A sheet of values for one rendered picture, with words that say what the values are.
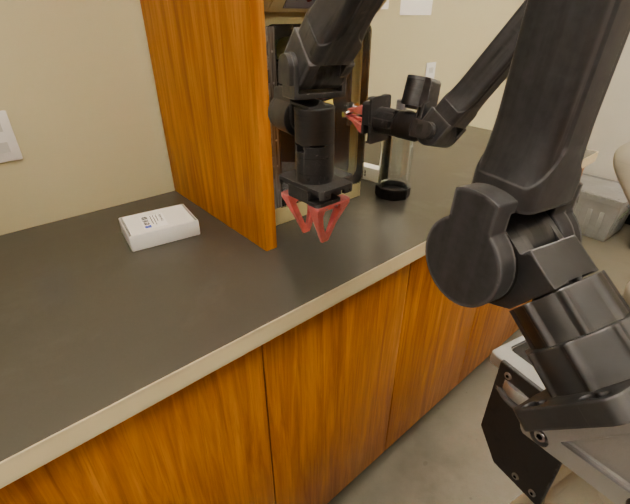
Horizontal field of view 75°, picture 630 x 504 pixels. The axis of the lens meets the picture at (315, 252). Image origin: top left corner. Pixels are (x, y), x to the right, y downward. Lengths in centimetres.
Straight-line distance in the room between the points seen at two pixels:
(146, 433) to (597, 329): 65
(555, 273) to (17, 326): 81
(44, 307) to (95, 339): 16
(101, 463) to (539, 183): 70
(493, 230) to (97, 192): 113
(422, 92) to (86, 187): 90
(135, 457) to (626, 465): 67
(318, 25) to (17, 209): 95
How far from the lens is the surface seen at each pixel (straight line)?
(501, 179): 33
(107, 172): 129
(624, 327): 33
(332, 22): 51
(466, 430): 184
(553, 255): 34
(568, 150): 33
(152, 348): 73
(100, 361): 74
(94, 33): 125
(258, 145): 84
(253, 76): 82
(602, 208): 347
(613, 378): 33
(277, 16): 95
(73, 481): 78
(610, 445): 37
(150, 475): 86
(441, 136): 85
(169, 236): 102
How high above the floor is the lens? 141
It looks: 30 degrees down
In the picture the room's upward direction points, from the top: straight up
